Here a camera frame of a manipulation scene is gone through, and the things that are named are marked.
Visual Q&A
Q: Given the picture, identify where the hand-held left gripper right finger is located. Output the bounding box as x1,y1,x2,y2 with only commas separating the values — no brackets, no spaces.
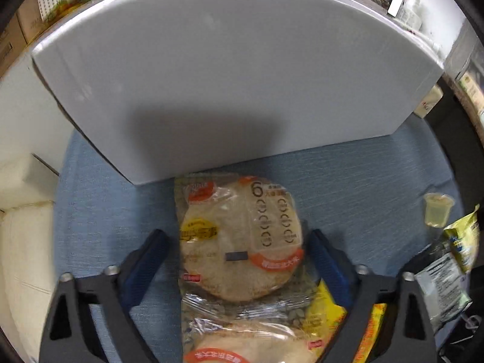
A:
307,229,439,363

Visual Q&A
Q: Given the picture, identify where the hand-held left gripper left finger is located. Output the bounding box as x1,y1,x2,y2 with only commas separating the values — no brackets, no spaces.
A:
38,229,171,363

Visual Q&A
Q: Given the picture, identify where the round rice cracker packet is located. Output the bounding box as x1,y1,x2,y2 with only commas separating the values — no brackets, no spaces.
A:
174,173,314,312
181,308,328,363

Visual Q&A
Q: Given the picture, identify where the dark packet with white label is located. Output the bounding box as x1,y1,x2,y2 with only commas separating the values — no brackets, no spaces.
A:
410,242,473,333

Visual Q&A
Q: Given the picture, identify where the clear jelly cup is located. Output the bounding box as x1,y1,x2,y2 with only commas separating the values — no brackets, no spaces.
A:
423,193,455,228

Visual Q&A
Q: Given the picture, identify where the green yellow snack packet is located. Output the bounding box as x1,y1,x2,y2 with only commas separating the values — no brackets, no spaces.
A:
442,204,481,275

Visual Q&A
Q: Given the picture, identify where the white cardboard box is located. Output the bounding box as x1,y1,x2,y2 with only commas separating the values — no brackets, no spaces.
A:
31,0,445,186

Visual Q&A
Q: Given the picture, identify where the blue tablecloth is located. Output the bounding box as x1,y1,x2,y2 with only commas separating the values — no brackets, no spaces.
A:
53,121,469,363

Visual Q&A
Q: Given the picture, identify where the cream tissue pack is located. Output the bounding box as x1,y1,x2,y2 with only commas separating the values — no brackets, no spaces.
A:
413,85,445,119
457,71,484,116

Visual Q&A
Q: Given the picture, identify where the clear plastic drawer unit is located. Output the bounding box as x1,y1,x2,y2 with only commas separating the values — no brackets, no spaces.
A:
445,19,484,82

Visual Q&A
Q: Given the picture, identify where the brown cardboard box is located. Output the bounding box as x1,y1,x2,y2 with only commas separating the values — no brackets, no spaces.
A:
0,0,50,76

